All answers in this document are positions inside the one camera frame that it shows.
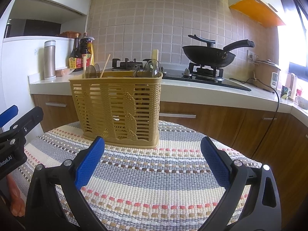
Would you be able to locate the person's left hand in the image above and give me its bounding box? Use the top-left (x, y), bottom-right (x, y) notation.
top-left (6, 174), bottom-right (26, 217)

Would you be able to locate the striped woven mat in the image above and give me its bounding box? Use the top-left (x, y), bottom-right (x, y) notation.
top-left (10, 120), bottom-right (263, 231)

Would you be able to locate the yellow oil bottle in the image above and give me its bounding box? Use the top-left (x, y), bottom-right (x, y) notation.
top-left (88, 37), bottom-right (95, 66)

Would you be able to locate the cream jug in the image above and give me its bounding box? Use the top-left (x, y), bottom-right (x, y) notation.
top-left (286, 72), bottom-right (298, 102)

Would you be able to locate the orange wall cabinet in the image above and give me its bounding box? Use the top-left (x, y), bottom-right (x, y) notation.
top-left (227, 0), bottom-right (287, 28)

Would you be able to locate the wooden chopstick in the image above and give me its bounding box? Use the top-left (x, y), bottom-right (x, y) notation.
top-left (100, 54), bottom-right (111, 78)

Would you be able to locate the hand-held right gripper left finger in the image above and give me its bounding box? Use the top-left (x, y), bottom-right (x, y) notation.
top-left (25, 136), bottom-right (107, 231)

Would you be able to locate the black glass gas stove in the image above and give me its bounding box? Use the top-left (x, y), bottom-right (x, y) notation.
top-left (111, 58), bottom-right (252, 92)

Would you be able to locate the wooden base cabinet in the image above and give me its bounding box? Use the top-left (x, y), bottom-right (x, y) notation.
top-left (31, 94), bottom-right (308, 188)

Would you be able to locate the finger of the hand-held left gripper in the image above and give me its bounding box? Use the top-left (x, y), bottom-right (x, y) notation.
top-left (0, 105), bottom-right (19, 128)
top-left (0, 106), bottom-right (44, 143)

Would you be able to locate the wok lid with black handle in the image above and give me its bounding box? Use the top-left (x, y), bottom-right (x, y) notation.
top-left (188, 34), bottom-right (216, 48)

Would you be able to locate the black wok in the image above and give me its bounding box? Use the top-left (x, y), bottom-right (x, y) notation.
top-left (182, 40), bottom-right (255, 68)

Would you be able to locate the brown wicker basket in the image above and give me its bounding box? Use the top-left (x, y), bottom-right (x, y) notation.
top-left (59, 30), bottom-right (80, 38)

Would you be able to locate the patterned mug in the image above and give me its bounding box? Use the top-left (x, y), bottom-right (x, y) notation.
top-left (280, 85), bottom-right (292, 100)

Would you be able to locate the black power cable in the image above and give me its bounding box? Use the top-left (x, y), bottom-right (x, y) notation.
top-left (229, 77), bottom-right (281, 160)

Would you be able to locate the small pink container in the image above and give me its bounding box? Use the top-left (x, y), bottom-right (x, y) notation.
top-left (55, 68), bottom-right (72, 77)

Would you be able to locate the yellow plastic utensil basket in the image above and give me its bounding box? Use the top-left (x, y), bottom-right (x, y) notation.
top-left (69, 73), bottom-right (162, 149)

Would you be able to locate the beige rice cooker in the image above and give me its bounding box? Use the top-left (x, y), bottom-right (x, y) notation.
top-left (253, 59), bottom-right (282, 91)

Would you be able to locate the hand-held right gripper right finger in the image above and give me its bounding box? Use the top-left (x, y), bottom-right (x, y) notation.
top-left (199, 136), bottom-right (282, 231)

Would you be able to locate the steel thermos flask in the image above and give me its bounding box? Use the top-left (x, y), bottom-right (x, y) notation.
top-left (44, 40), bottom-right (57, 80)

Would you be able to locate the slim soy sauce bottle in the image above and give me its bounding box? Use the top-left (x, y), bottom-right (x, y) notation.
top-left (69, 34), bottom-right (84, 70)

